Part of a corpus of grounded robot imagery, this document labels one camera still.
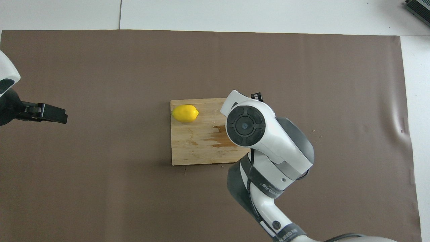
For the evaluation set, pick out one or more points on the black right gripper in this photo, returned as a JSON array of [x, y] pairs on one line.
[[257, 97]]

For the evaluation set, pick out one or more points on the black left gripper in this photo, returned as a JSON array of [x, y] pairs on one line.
[[11, 107]]

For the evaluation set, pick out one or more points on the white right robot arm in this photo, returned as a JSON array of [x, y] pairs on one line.
[[268, 134]]

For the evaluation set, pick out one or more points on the yellow lemon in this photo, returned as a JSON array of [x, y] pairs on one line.
[[184, 113]]

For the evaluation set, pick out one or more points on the wooden cutting board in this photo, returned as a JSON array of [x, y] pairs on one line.
[[195, 148]]

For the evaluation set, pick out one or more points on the brown paper table mat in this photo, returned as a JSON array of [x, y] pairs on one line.
[[134, 201]]

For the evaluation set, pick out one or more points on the black ribbed device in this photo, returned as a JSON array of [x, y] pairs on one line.
[[420, 6]]

